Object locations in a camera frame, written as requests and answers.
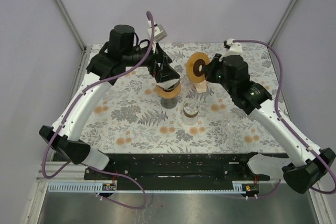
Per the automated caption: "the glass coffee carafe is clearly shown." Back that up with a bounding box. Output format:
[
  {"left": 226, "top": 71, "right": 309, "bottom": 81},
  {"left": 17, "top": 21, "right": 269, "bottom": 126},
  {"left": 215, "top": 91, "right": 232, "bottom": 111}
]
[{"left": 161, "top": 98, "right": 178, "bottom": 109}]

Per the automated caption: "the aluminium frame rail left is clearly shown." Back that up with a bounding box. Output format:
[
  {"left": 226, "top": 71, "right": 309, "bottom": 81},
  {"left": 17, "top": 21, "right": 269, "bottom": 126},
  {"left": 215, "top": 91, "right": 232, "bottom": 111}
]
[{"left": 53, "top": 0, "right": 87, "bottom": 52}]

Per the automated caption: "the beige filter stack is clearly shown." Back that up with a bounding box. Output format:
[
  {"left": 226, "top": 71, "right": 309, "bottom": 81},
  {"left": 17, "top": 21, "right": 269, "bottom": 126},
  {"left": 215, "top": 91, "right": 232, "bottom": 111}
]
[{"left": 194, "top": 80, "right": 207, "bottom": 93}]

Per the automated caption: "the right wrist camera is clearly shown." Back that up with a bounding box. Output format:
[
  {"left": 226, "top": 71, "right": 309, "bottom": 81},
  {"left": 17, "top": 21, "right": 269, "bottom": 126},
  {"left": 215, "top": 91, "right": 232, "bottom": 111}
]
[{"left": 224, "top": 38, "right": 243, "bottom": 57}]

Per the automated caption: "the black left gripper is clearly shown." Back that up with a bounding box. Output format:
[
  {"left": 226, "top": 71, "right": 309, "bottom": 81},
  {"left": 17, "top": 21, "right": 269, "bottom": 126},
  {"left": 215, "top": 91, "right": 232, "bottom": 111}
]
[{"left": 123, "top": 38, "right": 180, "bottom": 81}]

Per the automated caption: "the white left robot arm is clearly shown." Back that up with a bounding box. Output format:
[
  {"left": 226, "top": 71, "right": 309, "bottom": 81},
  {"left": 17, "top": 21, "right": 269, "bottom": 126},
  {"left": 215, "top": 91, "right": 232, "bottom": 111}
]
[{"left": 39, "top": 24, "right": 181, "bottom": 179}]

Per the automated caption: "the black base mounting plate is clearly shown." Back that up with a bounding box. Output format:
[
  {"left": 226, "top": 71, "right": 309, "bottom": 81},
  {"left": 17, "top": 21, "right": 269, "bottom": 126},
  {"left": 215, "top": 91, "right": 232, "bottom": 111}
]
[{"left": 52, "top": 152, "right": 271, "bottom": 191}]

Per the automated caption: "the small glass cup brown base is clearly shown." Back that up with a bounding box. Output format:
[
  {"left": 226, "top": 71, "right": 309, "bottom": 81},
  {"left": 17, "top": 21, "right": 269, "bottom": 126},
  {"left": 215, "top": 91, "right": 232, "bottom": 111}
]
[{"left": 182, "top": 99, "right": 199, "bottom": 125}]

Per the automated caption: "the white slotted cable duct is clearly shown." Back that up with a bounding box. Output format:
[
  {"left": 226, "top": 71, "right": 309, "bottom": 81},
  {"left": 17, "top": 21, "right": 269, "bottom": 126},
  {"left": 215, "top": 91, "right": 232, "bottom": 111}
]
[{"left": 48, "top": 182, "right": 117, "bottom": 193}]

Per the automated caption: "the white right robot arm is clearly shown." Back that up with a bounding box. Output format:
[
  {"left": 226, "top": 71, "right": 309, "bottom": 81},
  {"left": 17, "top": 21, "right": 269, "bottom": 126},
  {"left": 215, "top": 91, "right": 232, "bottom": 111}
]
[{"left": 201, "top": 54, "right": 335, "bottom": 194}]

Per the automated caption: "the floral patterned tablecloth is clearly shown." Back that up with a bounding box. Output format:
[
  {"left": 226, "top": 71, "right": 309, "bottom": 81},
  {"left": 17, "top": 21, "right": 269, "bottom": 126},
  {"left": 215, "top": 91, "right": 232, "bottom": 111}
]
[{"left": 81, "top": 43, "right": 282, "bottom": 153}]

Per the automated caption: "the white paper coffee filter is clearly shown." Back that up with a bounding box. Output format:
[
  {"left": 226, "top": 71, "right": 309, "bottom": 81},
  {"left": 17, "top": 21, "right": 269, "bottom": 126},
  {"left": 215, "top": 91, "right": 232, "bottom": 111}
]
[{"left": 156, "top": 79, "right": 180, "bottom": 91}]

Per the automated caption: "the wooden dripper collar ring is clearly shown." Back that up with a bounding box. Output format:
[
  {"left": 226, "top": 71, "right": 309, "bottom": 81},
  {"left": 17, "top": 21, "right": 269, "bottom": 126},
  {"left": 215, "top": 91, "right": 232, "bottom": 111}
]
[{"left": 156, "top": 83, "right": 182, "bottom": 99}]

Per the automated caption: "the aluminium frame rail right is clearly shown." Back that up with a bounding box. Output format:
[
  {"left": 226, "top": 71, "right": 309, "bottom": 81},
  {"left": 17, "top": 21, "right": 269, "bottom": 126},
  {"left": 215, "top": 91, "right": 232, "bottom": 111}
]
[{"left": 268, "top": 0, "right": 299, "bottom": 46}]

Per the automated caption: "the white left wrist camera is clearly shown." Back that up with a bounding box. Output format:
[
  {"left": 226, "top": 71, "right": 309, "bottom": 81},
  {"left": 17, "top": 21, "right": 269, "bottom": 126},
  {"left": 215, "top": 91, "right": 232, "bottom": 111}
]
[{"left": 147, "top": 22, "right": 167, "bottom": 43}]

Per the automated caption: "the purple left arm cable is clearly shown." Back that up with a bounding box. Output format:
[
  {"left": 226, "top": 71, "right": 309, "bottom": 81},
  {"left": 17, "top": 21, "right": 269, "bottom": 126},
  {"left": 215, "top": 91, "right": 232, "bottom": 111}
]
[{"left": 41, "top": 10, "right": 158, "bottom": 210}]

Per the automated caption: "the aluminium frame rail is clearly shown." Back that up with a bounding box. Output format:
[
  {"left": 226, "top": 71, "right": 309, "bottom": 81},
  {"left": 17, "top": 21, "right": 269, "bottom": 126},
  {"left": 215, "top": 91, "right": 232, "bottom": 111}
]
[
  {"left": 268, "top": 0, "right": 299, "bottom": 46},
  {"left": 53, "top": 0, "right": 87, "bottom": 52}
]

